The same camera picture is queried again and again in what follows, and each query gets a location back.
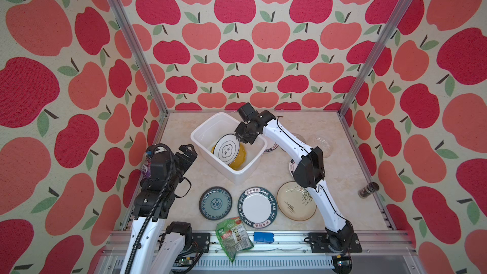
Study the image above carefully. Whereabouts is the white plastic bin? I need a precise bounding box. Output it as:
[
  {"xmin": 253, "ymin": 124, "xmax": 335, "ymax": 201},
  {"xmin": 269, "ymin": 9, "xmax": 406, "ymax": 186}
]
[{"xmin": 190, "ymin": 112, "xmax": 267, "ymax": 185}]

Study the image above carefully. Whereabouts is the aluminium frame post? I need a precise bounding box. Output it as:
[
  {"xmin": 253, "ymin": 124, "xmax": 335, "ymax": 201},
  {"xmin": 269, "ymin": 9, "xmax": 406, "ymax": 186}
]
[
  {"xmin": 338, "ymin": 0, "xmax": 413, "ymax": 119},
  {"xmin": 107, "ymin": 0, "xmax": 169, "ymax": 119}
]

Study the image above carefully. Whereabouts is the yellow dotted scalloped plate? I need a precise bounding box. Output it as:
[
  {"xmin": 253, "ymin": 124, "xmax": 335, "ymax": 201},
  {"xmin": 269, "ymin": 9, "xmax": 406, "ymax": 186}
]
[{"xmin": 227, "ymin": 143, "xmax": 247, "ymax": 171}]

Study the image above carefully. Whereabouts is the dark spice jar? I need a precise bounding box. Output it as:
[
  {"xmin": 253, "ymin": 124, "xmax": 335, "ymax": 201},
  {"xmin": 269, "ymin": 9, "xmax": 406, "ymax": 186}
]
[{"xmin": 358, "ymin": 182, "xmax": 380, "ymax": 199}]

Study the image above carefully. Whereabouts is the purple candy wrapper packet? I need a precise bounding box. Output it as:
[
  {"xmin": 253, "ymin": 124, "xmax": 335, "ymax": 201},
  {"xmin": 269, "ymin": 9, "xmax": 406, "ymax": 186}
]
[{"xmin": 140, "ymin": 151, "xmax": 153, "ymax": 178}]

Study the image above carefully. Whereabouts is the white plate black flower outline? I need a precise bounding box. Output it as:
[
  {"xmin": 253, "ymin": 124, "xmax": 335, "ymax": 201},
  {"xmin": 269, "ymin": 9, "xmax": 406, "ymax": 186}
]
[{"xmin": 212, "ymin": 134, "xmax": 240, "ymax": 165}]

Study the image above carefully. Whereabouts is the large dark-rimmed lettered plate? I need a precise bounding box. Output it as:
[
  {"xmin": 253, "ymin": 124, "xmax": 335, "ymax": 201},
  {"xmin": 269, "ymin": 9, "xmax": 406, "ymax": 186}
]
[{"xmin": 237, "ymin": 186, "xmax": 278, "ymax": 229}]

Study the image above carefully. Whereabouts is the beige bamboo print plate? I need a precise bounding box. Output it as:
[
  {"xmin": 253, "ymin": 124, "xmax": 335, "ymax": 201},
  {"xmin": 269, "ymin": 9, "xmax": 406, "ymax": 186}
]
[{"xmin": 277, "ymin": 181, "xmax": 317, "ymax": 221}]

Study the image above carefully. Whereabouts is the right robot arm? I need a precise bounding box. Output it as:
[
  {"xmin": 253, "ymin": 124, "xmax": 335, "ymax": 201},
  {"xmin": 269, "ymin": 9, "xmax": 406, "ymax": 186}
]
[{"xmin": 235, "ymin": 103, "xmax": 355, "ymax": 252}]

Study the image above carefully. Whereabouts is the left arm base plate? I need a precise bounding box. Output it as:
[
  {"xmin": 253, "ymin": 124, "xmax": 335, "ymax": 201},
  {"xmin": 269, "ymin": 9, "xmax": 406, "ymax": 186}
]
[{"xmin": 158, "ymin": 231, "xmax": 211, "ymax": 254}]

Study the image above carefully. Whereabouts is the left aluminium frame post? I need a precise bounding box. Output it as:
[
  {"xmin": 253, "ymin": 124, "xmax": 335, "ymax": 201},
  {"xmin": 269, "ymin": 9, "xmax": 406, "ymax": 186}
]
[{"xmin": 107, "ymin": 0, "xmax": 169, "ymax": 119}]

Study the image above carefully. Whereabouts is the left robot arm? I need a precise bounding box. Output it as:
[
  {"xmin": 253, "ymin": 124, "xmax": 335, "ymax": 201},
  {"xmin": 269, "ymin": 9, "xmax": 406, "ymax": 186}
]
[{"xmin": 120, "ymin": 143, "xmax": 197, "ymax": 273}]

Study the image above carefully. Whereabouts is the green snack packet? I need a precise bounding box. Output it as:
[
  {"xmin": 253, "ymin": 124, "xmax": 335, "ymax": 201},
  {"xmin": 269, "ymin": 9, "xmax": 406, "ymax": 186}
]
[{"xmin": 216, "ymin": 217, "xmax": 254, "ymax": 263}]

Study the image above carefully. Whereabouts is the front aluminium rail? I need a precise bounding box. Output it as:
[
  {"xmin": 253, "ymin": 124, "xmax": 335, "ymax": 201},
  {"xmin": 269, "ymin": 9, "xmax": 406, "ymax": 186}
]
[{"xmin": 94, "ymin": 230, "xmax": 426, "ymax": 273}]

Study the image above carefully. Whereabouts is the clear glass plate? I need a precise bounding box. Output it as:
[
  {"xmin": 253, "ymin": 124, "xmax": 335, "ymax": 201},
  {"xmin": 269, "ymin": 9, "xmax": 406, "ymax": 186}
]
[{"xmin": 293, "ymin": 133, "xmax": 334, "ymax": 159}]

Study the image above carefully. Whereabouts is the right aluminium frame post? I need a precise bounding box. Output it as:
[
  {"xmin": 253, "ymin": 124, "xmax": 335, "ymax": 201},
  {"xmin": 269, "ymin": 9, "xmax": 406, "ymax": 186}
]
[{"xmin": 338, "ymin": 0, "xmax": 413, "ymax": 119}]

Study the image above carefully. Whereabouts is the white plate green red rim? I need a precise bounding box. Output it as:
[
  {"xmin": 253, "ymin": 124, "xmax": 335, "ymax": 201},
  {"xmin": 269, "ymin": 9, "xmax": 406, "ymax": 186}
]
[{"xmin": 289, "ymin": 159, "xmax": 298, "ymax": 178}]

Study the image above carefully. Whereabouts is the blue green patterned plate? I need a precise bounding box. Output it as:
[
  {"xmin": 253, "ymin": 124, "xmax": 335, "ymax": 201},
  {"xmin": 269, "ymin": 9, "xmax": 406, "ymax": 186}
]
[{"xmin": 199, "ymin": 186, "xmax": 233, "ymax": 221}]

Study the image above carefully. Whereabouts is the small dark-rimmed lettered plate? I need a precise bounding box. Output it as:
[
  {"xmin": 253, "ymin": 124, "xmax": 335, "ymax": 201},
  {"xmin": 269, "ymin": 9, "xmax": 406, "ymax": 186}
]
[{"xmin": 265, "ymin": 138, "xmax": 279, "ymax": 153}]

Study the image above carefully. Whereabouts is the blue box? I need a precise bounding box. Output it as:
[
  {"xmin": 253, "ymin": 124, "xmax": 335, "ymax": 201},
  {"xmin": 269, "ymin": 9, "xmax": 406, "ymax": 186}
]
[{"xmin": 253, "ymin": 232, "xmax": 275, "ymax": 244}]

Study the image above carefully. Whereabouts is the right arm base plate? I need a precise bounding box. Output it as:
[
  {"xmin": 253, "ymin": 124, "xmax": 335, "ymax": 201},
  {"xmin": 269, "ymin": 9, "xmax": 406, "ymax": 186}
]
[{"xmin": 304, "ymin": 232, "xmax": 363, "ymax": 254}]

